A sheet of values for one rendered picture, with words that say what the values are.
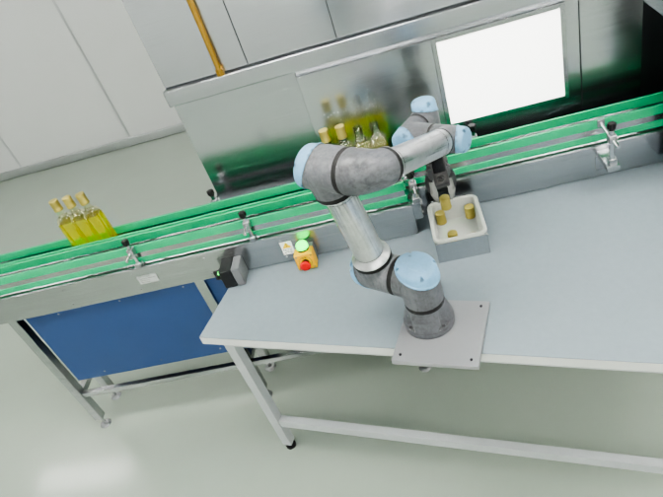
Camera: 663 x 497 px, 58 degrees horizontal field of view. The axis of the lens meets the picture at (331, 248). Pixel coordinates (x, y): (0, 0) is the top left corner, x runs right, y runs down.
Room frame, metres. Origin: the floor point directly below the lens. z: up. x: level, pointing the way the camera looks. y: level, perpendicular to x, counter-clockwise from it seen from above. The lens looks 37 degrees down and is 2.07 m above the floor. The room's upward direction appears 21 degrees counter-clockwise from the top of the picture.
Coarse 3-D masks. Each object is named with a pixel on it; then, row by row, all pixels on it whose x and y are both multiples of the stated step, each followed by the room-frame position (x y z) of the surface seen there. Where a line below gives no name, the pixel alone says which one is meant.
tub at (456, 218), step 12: (432, 204) 1.69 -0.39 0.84; (456, 204) 1.67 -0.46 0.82; (432, 216) 1.64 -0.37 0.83; (456, 216) 1.66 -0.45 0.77; (480, 216) 1.53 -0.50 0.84; (432, 228) 1.56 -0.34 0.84; (444, 228) 1.63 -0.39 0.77; (456, 228) 1.60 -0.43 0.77; (468, 228) 1.58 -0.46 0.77; (480, 228) 1.51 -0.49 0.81; (444, 240) 1.48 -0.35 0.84; (456, 240) 1.47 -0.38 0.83
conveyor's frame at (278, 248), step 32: (544, 160) 1.66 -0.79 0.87; (576, 160) 1.63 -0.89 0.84; (640, 160) 1.58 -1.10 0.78; (448, 192) 1.74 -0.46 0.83; (480, 192) 1.71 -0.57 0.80; (512, 192) 1.68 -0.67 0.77; (320, 224) 1.76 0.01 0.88; (384, 224) 1.70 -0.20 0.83; (416, 224) 1.72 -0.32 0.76; (192, 256) 1.87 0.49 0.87; (224, 256) 1.84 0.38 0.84; (256, 256) 1.82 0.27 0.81; (288, 256) 1.79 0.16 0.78; (64, 288) 2.00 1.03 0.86; (96, 288) 1.97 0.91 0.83; (128, 288) 1.94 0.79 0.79; (160, 288) 1.91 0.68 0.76; (0, 320) 2.08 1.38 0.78
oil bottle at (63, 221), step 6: (54, 198) 2.14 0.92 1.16; (54, 204) 2.12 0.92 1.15; (60, 204) 2.13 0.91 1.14; (54, 210) 2.12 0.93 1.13; (60, 210) 2.12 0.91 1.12; (60, 216) 2.12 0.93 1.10; (66, 216) 2.12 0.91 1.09; (60, 222) 2.11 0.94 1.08; (66, 222) 2.10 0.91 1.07; (60, 228) 2.11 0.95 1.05; (66, 228) 2.11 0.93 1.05; (72, 228) 2.10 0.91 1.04; (66, 234) 2.11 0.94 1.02; (72, 234) 2.10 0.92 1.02; (78, 234) 2.10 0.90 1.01; (72, 240) 2.11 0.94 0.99; (78, 240) 2.10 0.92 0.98
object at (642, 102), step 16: (656, 96) 1.65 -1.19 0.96; (576, 112) 1.72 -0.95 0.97; (592, 112) 1.70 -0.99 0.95; (608, 112) 1.69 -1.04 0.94; (512, 128) 1.77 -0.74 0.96; (528, 128) 1.75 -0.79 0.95; (544, 128) 1.74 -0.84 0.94; (480, 144) 1.79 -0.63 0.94; (256, 192) 1.99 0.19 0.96; (272, 192) 1.97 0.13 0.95; (288, 192) 1.96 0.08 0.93; (192, 208) 2.05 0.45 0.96; (208, 208) 2.04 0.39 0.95; (224, 208) 2.03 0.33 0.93; (128, 224) 2.12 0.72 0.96; (144, 224) 2.10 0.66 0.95; (160, 224) 2.09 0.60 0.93; (64, 240) 2.19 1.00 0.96; (0, 256) 2.26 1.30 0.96; (16, 256) 2.24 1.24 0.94
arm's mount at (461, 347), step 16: (464, 304) 1.26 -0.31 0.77; (480, 304) 1.24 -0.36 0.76; (464, 320) 1.20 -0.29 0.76; (480, 320) 1.17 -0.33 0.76; (400, 336) 1.22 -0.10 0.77; (448, 336) 1.16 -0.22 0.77; (464, 336) 1.14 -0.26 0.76; (480, 336) 1.12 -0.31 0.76; (400, 352) 1.17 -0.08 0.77; (416, 352) 1.15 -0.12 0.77; (432, 352) 1.13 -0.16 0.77; (448, 352) 1.11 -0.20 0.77; (464, 352) 1.09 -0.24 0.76; (480, 352) 1.07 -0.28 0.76; (464, 368) 1.05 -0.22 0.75
